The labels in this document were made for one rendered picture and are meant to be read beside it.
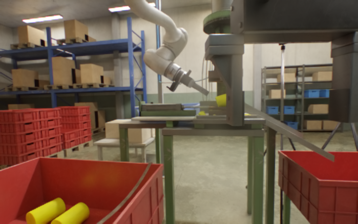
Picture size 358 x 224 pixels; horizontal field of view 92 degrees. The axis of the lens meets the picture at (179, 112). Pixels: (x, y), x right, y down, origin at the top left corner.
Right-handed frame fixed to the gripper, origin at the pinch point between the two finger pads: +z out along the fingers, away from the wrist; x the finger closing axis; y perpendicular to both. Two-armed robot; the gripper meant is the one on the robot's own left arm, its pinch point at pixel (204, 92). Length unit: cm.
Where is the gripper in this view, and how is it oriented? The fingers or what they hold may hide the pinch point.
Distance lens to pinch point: 93.3
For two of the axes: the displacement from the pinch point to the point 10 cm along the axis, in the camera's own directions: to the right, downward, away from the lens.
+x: 1.8, -0.8, 9.8
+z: 8.3, 5.5, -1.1
